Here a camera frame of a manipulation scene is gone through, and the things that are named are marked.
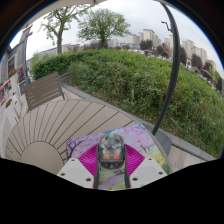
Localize thin leaning tree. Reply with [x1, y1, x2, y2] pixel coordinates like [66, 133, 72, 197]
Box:
[39, 3, 95, 55]

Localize grey sign pillar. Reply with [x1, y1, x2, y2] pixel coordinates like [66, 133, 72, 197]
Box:
[16, 26, 34, 96]

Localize grey shopfront building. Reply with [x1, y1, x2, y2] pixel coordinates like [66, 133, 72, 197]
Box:
[0, 43, 18, 105]

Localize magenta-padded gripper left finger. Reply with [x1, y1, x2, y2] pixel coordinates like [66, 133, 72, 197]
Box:
[57, 143, 101, 190]

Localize tall white flower planter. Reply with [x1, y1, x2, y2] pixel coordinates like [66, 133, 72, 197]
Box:
[7, 68, 20, 98]

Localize low white flower planter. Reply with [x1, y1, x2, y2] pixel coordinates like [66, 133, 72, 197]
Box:
[0, 97, 22, 129]

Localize wooden slat chair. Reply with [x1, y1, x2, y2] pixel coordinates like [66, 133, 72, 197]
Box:
[23, 71, 73, 112]

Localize green hedge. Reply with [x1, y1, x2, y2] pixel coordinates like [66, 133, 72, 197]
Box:
[31, 48, 224, 158]

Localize round-crowned tree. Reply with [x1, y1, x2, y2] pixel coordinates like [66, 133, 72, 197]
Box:
[77, 8, 132, 50]

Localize black curved parasol pole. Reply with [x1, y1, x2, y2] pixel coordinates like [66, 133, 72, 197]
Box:
[151, 2, 182, 136]

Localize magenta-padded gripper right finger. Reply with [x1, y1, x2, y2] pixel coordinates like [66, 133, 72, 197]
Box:
[123, 143, 168, 190]

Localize distant apartment buildings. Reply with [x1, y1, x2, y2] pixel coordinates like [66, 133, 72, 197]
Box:
[129, 28, 224, 85]

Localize floral print mouse pad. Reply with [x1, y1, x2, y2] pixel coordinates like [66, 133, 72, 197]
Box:
[65, 123, 172, 191]

